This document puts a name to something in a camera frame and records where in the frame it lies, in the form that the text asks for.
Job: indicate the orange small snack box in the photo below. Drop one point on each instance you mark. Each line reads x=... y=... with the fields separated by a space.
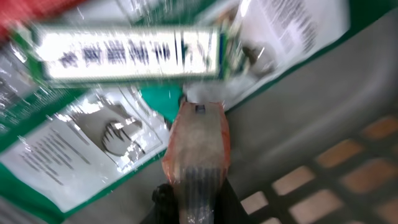
x=197 y=159

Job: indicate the white green candy pack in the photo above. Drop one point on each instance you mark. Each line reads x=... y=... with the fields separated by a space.
x=89 y=55

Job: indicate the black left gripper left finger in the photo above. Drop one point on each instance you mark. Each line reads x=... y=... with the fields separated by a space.
x=165 y=205

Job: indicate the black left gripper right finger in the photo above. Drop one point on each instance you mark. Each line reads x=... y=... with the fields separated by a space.
x=228 y=209

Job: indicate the green white packaged item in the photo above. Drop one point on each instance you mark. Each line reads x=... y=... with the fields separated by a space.
x=81 y=150

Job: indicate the grey plastic shopping basket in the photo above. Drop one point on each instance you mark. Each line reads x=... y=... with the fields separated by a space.
x=320 y=145

